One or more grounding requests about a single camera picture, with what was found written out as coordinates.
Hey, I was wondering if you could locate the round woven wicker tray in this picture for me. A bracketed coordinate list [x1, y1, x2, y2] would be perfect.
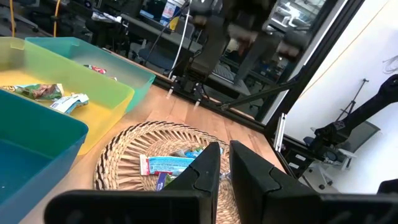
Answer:
[93, 120, 280, 224]

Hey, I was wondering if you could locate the red green granola bar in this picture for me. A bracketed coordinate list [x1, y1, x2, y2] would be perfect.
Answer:
[83, 64, 108, 75]

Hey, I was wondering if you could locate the black tripod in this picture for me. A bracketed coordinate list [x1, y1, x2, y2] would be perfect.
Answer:
[335, 78, 370, 122]

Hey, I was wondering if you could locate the dark grey desk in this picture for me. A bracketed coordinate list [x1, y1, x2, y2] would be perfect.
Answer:
[93, 12, 203, 54]

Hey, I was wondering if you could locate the yellow extension cable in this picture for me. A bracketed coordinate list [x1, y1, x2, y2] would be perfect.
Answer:
[52, 0, 62, 38]
[8, 0, 16, 37]

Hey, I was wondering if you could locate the blue white carton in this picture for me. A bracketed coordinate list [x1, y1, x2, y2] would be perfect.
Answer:
[160, 0, 184, 27]

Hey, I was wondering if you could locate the blue office chair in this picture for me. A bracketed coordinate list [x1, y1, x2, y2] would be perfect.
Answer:
[136, 46, 175, 71]

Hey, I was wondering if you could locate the light blue granola bar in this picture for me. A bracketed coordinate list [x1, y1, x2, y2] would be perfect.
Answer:
[139, 154, 196, 177]
[178, 146, 206, 159]
[49, 93, 90, 114]

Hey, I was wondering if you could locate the black aluminium rig frame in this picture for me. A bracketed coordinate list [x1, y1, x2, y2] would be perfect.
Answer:
[102, 0, 366, 175]

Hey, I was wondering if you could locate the black articulated stand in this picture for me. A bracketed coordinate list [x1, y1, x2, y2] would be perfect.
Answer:
[306, 73, 398, 162]

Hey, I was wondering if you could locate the navy blue granola bar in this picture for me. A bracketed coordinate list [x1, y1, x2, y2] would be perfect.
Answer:
[155, 172, 178, 192]

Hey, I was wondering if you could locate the yellow plastic bin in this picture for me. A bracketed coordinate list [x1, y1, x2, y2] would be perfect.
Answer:
[0, 36, 136, 156]

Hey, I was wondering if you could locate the dark blue plastic bin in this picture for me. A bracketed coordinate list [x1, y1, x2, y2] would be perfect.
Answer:
[0, 89, 90, 224]

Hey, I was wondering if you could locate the silver metal bracket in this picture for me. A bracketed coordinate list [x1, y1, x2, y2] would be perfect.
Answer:
[273, 112, 287, 153]

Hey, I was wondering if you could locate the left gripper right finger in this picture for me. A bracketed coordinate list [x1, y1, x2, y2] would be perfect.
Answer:
[228, 139, 398, 224]

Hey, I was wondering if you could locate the green white granola bar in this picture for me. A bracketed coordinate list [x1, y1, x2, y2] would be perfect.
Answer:
[1, 83, 65, 101]

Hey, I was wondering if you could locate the black computer keyboard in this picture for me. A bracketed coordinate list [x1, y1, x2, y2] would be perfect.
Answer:
[213, 62, 233, 82]

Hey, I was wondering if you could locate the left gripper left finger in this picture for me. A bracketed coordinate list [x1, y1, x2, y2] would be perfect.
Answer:
[43, 141, 221, 224]

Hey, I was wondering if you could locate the teal plastic bin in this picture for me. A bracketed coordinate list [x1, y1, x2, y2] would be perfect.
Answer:
[24, 36, 156, 113]

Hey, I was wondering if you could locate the white cable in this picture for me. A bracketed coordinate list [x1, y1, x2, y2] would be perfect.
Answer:
[167, 0, 192, 78]

